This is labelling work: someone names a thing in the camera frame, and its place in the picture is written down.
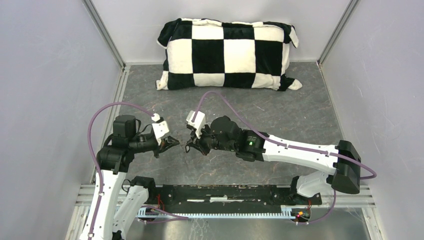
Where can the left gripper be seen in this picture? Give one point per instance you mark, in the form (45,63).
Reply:
(162,147)

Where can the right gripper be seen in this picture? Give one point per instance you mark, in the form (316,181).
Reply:
(198,143)

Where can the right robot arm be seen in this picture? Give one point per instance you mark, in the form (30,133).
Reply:
(337,166)

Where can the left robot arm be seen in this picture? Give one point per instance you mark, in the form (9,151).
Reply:
(105,220)

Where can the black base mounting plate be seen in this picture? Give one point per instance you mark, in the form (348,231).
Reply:
(228,199)

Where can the black and white checkered pillow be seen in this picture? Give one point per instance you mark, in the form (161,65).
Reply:
(210,53)

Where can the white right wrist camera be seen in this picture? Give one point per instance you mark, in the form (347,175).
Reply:
(195,122)

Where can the white slotted cable duct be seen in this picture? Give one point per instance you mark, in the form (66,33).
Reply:
(148,213)

